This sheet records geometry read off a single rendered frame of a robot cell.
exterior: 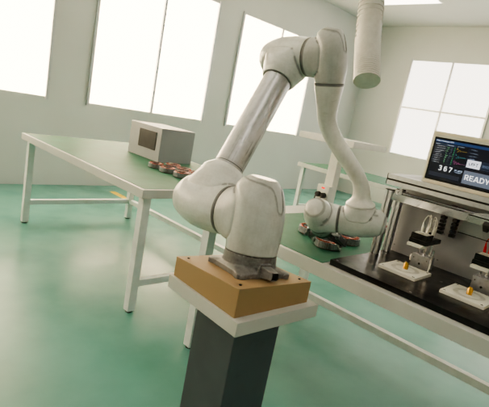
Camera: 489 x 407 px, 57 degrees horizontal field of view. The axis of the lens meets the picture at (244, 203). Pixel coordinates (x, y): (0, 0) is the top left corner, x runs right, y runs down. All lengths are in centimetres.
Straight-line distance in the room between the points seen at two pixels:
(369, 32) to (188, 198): 195
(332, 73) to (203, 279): 78
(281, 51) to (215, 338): 96
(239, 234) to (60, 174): 462
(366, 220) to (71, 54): 452
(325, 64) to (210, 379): 104
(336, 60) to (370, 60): 138
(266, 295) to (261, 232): 17
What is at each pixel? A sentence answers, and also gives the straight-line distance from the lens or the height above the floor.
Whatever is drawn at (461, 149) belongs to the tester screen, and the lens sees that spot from 191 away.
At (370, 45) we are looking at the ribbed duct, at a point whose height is 177.
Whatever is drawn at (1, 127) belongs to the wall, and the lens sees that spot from 543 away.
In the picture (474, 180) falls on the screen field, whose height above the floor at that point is 116.
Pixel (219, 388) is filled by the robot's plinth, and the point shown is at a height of 49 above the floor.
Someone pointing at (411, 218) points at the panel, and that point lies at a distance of 211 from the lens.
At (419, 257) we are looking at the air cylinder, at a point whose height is 81.
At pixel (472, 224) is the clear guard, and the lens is 163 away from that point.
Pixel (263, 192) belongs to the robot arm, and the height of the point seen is 105.
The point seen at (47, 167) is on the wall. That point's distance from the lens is 566.
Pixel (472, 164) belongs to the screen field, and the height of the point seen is 122.
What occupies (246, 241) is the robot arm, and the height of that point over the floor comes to 91.
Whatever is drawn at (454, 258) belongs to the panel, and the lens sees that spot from 206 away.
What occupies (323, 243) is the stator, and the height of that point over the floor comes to 78.
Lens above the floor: 126
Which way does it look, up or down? 12 degrees down
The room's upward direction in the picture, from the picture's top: 11 degrees clockwise
